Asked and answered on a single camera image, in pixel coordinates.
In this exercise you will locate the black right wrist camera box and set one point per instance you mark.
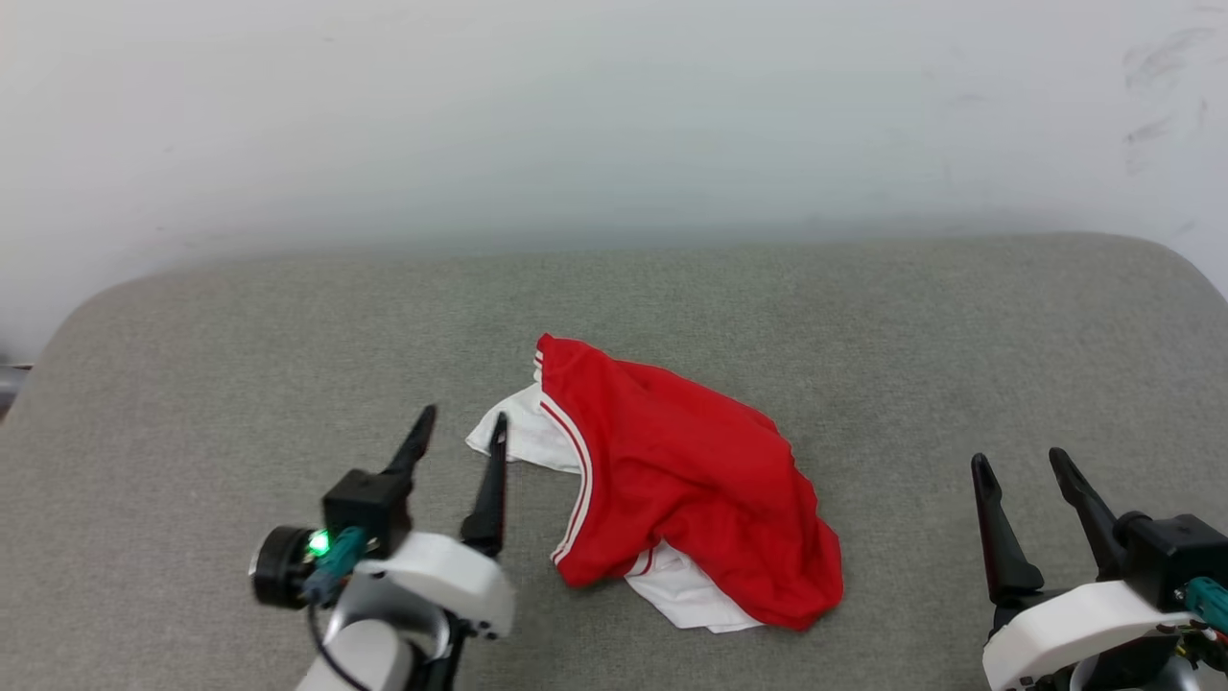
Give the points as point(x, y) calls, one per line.
point(1175, 552)

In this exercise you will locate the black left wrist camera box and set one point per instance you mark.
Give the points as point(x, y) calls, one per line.
point(369, 504)

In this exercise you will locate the grey pipe beside sofa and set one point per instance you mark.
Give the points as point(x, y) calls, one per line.
point(10, 384)

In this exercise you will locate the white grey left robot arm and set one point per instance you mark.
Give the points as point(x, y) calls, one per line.
point(369, 657)

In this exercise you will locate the red and white garment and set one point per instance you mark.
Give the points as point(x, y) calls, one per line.
point(691, 480)

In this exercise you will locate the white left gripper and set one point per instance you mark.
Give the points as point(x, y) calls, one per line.
point(451, 576)

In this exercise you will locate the grey fabric sofa cushion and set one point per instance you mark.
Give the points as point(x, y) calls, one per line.
point(815, 336)

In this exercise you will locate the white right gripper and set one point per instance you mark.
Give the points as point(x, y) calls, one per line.
point(1074, 629)

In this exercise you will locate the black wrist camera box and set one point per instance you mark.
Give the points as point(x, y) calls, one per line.
point(369, 504)
point(1175, 552)

